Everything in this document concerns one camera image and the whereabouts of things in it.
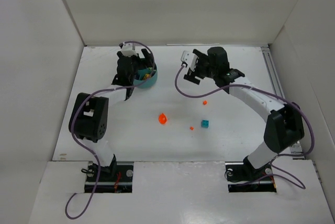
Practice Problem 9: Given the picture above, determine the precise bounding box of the yellow lego brick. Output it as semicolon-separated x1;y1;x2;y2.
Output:
142;74;151;81

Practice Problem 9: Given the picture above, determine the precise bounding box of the teal lego brick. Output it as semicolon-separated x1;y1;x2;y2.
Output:
201;120;209;128

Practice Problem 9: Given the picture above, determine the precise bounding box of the orange round lego piece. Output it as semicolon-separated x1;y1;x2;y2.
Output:
158;113;168;125

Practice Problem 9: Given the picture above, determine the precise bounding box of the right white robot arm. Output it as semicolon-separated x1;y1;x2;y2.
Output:
181;47;305;171

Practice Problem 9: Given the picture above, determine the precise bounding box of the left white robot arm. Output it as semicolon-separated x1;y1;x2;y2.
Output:
69;48;157;166

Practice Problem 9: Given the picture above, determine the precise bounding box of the teal round divided container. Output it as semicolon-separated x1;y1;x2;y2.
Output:
133;66;158;89

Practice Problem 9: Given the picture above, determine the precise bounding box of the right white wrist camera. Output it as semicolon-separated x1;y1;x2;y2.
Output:
181;51;198;72

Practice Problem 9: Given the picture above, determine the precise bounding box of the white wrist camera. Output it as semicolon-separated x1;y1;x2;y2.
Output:
181;51;198;72
119;42;137;57

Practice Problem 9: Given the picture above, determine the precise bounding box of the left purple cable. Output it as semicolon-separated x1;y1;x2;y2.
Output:
64;41;155;220

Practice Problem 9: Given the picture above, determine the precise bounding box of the purple cable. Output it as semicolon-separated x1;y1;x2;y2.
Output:
64;41;155;220
174;65;315;189

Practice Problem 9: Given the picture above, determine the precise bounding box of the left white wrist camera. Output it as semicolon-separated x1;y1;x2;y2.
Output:
119;42;137;57

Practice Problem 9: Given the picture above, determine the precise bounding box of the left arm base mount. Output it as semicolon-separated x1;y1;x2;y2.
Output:
81;155;134;194

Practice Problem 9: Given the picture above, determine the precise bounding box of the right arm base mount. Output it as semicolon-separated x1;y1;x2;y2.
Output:
225;162;277;193

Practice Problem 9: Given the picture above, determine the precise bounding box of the aluminium rail right edge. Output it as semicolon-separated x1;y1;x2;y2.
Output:
261;47;306;160

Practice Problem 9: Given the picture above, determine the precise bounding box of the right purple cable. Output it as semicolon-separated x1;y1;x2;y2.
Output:
174;65;315;189

